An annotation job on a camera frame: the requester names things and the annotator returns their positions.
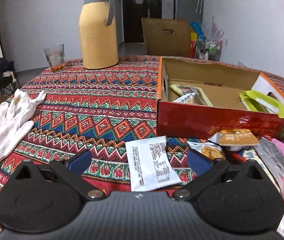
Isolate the white text snack packet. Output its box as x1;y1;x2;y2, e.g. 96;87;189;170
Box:
125;136;182;192

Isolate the striped yellow snack packet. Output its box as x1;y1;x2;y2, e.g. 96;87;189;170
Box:
170;84;213;107

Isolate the white small snack packet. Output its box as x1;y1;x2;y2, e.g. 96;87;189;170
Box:
173;92;197;105

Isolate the lime green snack packet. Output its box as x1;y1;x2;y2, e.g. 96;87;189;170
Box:
239;90;284;119

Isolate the brown triangle snack packet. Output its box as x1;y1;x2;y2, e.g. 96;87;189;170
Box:
188;141;226;160

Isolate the brown flat snack packet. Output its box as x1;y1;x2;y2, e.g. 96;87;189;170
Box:
208;129;259;147

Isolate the red orange cardboard box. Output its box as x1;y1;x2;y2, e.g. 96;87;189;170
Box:
156;57;284;140

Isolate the white cotton glove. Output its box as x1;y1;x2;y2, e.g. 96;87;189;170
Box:
0;89;46;162

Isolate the silver grey snack packet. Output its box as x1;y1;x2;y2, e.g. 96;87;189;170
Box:
254;137;284;199

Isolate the black folding chair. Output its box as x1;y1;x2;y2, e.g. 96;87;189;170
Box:
0;57;20;96

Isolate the glass cup with tea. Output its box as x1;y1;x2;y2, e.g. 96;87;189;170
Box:
44;43;65;72

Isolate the brown cardboard box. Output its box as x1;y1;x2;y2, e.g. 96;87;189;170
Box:
141;18;191;57

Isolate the yellow thermos jug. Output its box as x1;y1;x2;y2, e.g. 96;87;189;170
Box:
78;0;118;69

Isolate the grey refrigerator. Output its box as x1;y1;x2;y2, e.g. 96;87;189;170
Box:
176;0;203;24

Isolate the dark entrance door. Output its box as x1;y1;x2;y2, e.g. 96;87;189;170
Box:
122;0;162;43

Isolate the wire storage rack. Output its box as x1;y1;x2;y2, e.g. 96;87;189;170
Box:
195;37;223;61

